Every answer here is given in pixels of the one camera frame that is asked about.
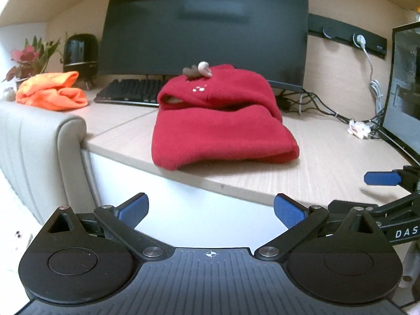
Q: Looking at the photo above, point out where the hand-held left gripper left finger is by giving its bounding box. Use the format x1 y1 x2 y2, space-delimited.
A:
43 192 169 260

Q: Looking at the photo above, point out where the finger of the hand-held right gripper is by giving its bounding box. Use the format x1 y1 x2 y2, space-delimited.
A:
327 192 420 220
364 165 420 193

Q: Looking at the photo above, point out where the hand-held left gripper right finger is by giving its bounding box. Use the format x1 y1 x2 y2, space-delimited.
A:
254 193 379 261

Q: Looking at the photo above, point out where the red fleece hoodie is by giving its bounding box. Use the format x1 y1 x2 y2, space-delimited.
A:
151 61 301 171

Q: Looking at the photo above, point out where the crumpled white tissue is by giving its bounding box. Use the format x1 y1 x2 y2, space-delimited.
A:
347 119 372 140

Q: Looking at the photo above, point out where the glass-sided computer case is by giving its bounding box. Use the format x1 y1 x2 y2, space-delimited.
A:
382 21 420 159

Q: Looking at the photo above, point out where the grey chair backrest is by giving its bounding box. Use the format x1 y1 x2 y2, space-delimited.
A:
0 100 103 228

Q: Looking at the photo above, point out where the black keyboard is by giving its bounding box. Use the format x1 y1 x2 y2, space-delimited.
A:
94 78 170 108

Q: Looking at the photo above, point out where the orange cloth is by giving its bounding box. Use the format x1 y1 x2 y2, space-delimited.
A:
15 71 89 112

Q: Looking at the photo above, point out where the black round speaker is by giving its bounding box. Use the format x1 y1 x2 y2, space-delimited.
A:
62 33 99 91

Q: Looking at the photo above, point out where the red-leafed potted plant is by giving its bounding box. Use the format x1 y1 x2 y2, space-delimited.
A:
1 35 62 85

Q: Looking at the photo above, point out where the black computer monitor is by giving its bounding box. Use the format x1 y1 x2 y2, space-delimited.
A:
98 0 309 94

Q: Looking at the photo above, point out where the bundle of black cables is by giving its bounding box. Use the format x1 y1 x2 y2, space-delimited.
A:
275 89 396 140

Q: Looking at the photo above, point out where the white cable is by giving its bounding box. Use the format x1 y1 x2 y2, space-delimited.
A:
352 34 385 119

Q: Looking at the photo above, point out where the black wall power strip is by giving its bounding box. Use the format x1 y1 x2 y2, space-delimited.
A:
307 13 388 60

